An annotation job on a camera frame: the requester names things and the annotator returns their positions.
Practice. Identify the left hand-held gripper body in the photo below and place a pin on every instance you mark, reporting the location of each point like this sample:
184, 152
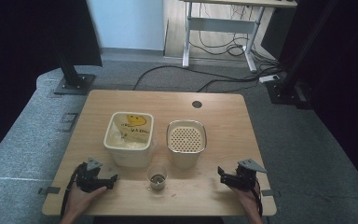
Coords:
87, 180

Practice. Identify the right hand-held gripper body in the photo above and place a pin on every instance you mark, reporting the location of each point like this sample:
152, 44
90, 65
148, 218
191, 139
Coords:
245, 177

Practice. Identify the person's left hand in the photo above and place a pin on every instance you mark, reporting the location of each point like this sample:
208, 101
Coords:
80, 199

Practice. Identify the person's right hand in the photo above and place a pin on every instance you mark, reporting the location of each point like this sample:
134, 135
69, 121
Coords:
245, 199

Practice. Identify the grey tape strip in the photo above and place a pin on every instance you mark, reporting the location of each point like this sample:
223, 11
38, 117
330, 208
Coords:
49, 190
268, 192

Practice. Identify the cream rectangular storage container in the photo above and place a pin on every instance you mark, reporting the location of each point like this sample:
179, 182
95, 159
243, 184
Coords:
130, 155

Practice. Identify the cream container with strainer insert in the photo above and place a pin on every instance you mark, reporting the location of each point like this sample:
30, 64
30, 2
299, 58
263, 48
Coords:
186, 158

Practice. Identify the small glass cup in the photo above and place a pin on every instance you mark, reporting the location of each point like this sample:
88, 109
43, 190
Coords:
157, 180

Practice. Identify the clear bag with yellow print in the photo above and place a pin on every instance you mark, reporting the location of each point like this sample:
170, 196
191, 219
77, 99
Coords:
135, 130

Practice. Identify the white power strip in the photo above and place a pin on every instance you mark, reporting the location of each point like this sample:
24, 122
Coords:
268, 78

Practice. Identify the black stand with dark base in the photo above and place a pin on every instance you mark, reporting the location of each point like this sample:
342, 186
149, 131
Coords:
292, 77

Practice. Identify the black curtain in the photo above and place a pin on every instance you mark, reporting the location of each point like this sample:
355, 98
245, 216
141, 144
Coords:
18, 62
348, 93

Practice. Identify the black stand with base plate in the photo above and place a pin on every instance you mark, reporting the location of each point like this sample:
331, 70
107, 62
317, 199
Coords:
73, 81

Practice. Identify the white metal desk frame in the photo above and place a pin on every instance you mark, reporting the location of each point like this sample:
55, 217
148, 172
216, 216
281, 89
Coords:
220, 25

